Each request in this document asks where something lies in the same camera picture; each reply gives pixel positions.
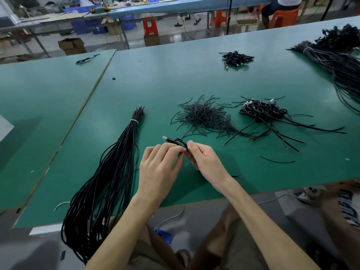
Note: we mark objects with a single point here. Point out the person's right hand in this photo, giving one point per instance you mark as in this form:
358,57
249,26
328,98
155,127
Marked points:
208,166

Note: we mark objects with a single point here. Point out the person's left hand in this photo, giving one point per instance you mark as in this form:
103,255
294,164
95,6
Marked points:
157,174

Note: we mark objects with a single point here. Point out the person's left forearm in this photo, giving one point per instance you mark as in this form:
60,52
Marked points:
121,236

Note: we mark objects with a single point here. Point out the person's right forearm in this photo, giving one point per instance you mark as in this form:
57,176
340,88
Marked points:
270,230

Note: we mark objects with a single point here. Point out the person's brown shorts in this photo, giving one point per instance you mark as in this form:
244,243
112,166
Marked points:
242,247

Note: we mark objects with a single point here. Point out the person's right leg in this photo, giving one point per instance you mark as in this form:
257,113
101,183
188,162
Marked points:
343,225

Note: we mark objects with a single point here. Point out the blue plastic item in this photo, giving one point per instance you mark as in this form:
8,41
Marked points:
163,236

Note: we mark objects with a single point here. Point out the black sandal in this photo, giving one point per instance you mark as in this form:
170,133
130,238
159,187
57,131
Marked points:
184,258

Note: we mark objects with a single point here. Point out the small cardboard box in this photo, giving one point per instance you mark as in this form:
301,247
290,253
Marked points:
152,40

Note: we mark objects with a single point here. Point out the orange plastic stool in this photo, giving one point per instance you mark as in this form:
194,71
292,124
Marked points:
220,18
284,18

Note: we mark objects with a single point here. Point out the red plastic stool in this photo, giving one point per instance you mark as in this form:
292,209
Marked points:
150,25

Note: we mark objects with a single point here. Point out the black fan on stand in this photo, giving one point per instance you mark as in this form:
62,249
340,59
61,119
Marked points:
228,16

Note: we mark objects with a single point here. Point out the open cardboard box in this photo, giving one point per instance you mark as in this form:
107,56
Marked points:
72,46

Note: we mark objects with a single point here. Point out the large white box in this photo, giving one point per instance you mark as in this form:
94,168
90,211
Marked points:
4,127

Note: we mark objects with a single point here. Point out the long blue workbench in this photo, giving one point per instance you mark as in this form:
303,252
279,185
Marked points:
169,5

